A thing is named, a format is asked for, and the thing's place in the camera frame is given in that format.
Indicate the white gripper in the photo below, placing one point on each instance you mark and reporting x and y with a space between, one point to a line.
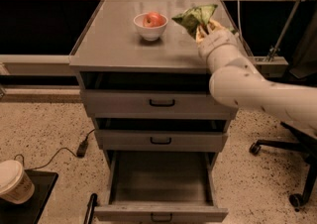
216 40

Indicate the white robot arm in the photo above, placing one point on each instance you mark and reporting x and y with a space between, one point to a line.
235 82

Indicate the grey drawer cabinet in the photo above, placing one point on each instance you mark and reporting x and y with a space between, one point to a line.
113 56

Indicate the grey top drawer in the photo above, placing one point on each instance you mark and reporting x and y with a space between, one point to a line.
158 105

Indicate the grey drawer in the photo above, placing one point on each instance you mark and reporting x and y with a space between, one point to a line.
158 105
161 188
160 141

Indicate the grey middle drawer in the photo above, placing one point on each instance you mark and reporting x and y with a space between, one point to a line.
160 141

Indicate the grey bottom drawer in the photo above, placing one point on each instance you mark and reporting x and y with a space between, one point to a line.
161 188

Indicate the red apple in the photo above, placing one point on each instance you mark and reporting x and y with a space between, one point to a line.
153 19

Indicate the white ceramic bowl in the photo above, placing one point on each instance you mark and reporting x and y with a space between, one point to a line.
149 34

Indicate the metal diagonal rod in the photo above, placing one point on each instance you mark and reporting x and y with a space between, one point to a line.
284 26

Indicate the black office chair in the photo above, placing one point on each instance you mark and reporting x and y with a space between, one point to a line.
302 71

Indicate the white paper coffee cup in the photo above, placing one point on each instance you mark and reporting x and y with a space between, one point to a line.
15 185

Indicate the black side table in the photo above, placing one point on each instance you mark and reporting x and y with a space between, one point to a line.
30 212

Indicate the black handle bar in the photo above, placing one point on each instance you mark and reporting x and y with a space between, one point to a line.
92 203

